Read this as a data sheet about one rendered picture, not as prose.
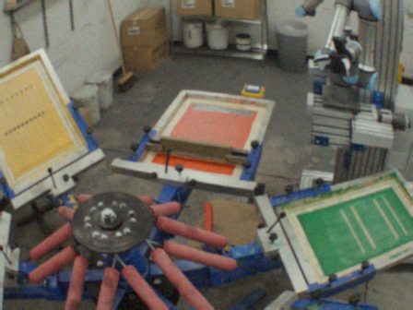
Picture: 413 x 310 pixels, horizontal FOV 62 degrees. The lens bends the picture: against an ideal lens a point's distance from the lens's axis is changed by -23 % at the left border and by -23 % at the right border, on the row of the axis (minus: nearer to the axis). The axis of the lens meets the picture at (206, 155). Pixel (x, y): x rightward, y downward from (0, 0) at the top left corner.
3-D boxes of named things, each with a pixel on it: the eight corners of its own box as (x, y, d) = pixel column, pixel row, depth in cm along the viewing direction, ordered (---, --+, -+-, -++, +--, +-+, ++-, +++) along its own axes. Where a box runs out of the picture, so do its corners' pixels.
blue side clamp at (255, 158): (252, 153, 223) (253, 141, 219) (262, 155, 222) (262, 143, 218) (237, 191, 200) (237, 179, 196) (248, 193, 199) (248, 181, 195)
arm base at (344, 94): (352, 92, 211) (353, 77, 205) (354, 105, 199) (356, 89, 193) (328, 88, 214) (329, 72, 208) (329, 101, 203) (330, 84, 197)
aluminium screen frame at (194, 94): (182, 94, 274) (182, 89, 271) (275, 106, 258) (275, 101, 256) (128, 171, 214) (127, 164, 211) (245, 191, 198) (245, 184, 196)
